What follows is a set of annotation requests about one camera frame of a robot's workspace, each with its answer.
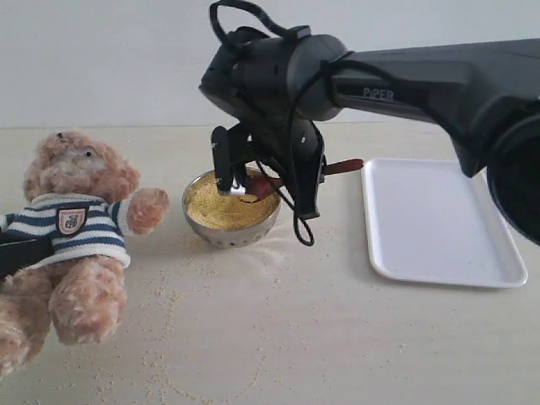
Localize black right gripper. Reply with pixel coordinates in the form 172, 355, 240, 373
209, 120, 328, 195

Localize dark red wooden spoon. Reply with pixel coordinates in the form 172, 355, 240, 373
246, 159, 364, 201

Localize brown teddy bear striped sweater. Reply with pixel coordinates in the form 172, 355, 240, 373
1, 131, 170, 375

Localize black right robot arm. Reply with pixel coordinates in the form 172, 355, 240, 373
199, 27, 539, 242

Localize yellow millet grains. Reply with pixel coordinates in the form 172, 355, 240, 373
186, 175, 280, 230

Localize steel bowl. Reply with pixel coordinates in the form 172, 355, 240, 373
182, 170, 281, 248

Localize white plastic tray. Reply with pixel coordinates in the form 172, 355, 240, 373
362, 158, 528, 289

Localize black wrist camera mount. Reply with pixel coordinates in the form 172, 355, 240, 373
291, 120, 326, 219

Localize black cable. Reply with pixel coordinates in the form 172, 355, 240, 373
208, 0, 402, 246

